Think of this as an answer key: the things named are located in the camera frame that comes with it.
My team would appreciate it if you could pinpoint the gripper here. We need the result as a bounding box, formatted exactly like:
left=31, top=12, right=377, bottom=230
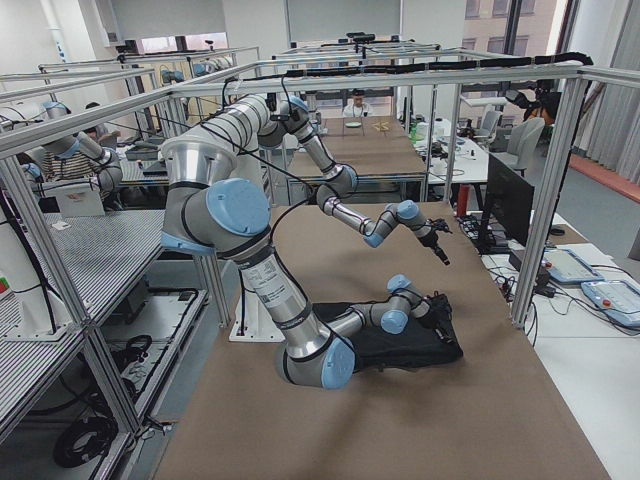
left=422, top=297, right=456, bottom=345
left=418, top=230, right=450, bottom=265

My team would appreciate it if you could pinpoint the black printed t-shirt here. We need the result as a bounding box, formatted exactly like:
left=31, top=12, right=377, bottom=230
left=309, top=294, right=465, bottom=374

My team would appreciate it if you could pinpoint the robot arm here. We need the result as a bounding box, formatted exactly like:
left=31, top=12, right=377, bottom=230
left=161, top=134, right=431, bottom=390
left=185, top=95, right=449, bottom=264

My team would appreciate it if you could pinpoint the black Huawei monitor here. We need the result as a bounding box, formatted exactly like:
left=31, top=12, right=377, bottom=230
left=476, top=153, right=535, bottom=254

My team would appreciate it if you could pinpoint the teach pendant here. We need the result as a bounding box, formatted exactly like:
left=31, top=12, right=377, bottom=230
left=542, top=248, right=604, bottom=285
left=581, top=280, right=639, bottom=328

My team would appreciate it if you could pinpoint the striped back table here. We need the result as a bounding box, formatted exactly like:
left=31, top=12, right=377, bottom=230
left=1, top=210, right=164, bottom=356

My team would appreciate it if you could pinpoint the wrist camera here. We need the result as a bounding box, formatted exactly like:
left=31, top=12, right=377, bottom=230
left=429, top=218, right=451, bottom=234

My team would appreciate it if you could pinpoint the aluminium cage frame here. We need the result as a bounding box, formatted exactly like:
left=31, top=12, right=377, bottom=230
left=0, top=62, right=640, bottom=436

